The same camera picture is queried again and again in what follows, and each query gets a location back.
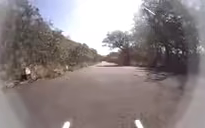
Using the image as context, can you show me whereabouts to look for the robot's own part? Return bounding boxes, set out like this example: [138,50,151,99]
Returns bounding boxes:
[61,120,71,128]
[134,119,145,128]

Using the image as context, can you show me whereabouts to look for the row of roadside trees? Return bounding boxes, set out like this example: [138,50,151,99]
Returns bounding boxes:
[131,0,205,75]
[0,0,103,84]

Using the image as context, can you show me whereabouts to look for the broad-crowned tree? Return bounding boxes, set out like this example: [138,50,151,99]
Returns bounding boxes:
[102,29,135,67]

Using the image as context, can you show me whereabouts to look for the grey asphalt road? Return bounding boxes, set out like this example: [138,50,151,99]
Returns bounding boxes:
[3,60,192,128]

